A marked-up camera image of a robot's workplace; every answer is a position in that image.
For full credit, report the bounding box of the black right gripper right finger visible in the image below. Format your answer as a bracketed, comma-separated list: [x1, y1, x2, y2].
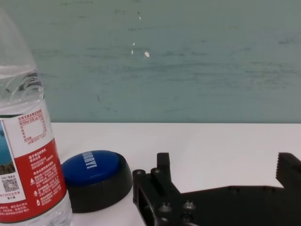
[274, 152, 301, 190]

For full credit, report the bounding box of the blue push button black base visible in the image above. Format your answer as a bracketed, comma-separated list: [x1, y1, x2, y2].
[61, 149, 134, 214]

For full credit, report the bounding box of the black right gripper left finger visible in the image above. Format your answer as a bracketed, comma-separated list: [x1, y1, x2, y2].
[132, 152, 196, 226]

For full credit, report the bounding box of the clear water bottle red cap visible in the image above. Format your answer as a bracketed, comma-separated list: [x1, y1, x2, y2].
[0, 6, 73, 226]

